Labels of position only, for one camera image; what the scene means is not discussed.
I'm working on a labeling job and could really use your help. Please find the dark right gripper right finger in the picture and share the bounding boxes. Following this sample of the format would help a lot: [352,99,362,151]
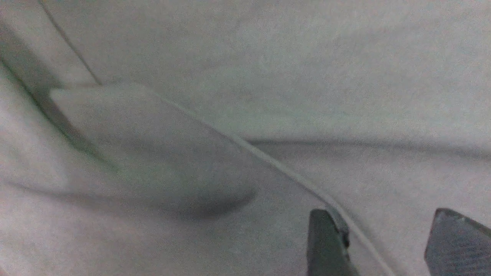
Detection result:
[424,208,491,276]

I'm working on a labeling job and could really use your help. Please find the dark gray long-sleeve top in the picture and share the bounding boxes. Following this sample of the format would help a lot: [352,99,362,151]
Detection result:
[1,0,490,276]

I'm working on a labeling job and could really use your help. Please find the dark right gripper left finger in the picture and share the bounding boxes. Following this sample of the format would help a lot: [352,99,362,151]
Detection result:
[307,209,359,276]

